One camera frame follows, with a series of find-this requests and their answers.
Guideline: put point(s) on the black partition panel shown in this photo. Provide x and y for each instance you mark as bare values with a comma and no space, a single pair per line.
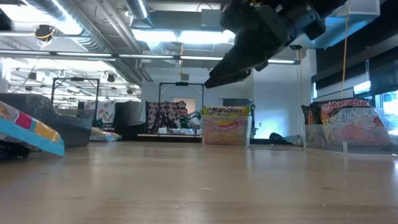
127,119

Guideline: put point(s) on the person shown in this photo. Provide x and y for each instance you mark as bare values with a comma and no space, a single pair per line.
184,112

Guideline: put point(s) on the ceiling light strip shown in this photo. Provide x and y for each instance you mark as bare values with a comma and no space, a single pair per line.
174,57
84,54

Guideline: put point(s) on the black white patterned cloth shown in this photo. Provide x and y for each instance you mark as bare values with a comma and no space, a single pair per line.
161,113

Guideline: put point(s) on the wooden desk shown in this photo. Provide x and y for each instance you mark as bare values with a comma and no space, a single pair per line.
169,136

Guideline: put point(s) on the round black ceiling camera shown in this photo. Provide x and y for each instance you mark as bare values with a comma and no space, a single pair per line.
43,31

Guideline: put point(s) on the clear plastic container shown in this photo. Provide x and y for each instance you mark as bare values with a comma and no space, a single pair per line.
345,147

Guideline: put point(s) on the black metal rig frame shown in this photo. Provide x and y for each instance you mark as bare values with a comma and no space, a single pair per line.
182,83
74,79

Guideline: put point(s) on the small green object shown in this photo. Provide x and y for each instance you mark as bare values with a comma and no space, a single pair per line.
183,123

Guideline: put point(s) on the dark smoked plastic container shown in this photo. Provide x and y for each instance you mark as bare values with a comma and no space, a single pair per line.
62,124

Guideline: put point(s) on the lime chili shrimp ramen pack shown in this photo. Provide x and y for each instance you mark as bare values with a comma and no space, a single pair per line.
226,124

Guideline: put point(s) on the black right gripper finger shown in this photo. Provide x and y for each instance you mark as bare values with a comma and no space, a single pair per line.
227,79
248,56

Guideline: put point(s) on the black fire noodle pack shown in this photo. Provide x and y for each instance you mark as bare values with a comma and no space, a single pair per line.
308,115
351,124

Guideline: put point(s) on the silver ceiling duct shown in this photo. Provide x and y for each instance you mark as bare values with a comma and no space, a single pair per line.
74,28

